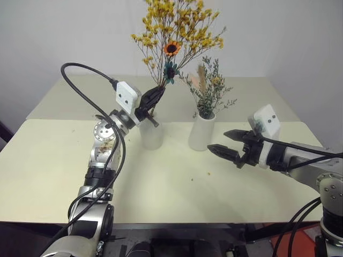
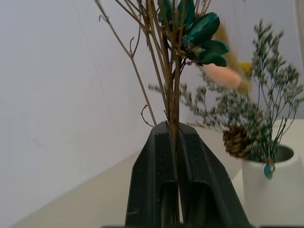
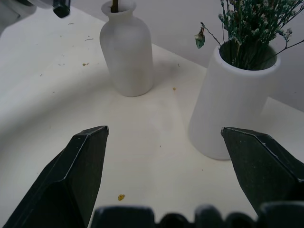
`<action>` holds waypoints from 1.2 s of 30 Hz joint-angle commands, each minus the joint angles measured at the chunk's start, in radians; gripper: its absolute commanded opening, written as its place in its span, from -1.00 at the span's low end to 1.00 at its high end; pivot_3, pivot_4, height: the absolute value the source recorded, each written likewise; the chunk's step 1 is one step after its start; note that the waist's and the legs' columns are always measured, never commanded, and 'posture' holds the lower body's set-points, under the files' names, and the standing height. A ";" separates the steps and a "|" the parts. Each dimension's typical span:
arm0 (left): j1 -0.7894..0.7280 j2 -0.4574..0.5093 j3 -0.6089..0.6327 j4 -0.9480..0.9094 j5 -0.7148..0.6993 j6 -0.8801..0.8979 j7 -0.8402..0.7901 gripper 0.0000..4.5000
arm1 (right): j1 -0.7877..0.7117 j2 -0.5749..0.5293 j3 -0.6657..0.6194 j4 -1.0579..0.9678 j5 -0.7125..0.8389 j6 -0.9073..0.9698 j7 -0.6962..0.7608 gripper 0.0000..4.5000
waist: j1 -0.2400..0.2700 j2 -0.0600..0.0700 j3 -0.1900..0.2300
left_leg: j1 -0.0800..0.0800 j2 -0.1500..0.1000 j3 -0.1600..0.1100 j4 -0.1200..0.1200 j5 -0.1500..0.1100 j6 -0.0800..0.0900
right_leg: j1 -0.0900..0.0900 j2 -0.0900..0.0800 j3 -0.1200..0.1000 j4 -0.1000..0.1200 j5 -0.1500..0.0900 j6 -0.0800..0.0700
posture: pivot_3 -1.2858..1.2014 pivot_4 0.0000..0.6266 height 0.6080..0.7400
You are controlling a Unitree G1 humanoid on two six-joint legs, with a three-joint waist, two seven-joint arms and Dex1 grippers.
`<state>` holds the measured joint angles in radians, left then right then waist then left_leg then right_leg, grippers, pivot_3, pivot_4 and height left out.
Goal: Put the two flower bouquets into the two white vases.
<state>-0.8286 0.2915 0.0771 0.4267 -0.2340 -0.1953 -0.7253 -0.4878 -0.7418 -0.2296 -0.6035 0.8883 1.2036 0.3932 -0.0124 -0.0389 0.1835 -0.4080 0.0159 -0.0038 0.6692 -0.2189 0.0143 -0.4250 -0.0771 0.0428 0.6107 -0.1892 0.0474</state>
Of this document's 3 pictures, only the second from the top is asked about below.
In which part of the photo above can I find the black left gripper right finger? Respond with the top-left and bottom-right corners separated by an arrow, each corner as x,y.
177,123 -> 250,225

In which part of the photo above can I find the dried bouquet with pine cone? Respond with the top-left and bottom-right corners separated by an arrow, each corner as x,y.
148,19 -> 304,180

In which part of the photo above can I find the dried bouquet with teal flowers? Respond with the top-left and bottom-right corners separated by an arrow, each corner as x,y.
94,0 -> 230,224

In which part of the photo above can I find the white ceramic vase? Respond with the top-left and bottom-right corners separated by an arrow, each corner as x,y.
241,145 -> 304,225

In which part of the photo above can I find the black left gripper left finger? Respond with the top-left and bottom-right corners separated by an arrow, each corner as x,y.
124,121 -> 179,226

